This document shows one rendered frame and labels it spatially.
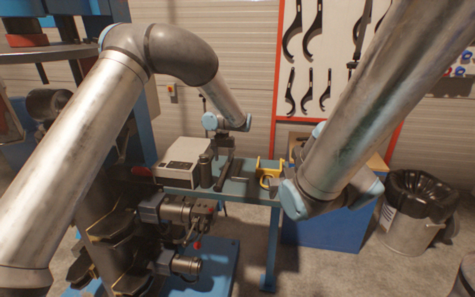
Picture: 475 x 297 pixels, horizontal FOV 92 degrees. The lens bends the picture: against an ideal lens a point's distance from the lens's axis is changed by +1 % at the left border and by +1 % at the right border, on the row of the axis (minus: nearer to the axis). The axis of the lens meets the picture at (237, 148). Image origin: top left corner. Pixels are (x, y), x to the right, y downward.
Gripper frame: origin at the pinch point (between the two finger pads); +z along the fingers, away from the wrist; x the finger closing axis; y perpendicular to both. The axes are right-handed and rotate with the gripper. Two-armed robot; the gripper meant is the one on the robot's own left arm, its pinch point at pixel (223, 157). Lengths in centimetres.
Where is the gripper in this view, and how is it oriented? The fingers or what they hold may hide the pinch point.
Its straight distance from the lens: 137.1
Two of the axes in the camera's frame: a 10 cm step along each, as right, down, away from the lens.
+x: -9.8, -0.8, 1.6
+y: 1.8, -4.6, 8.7
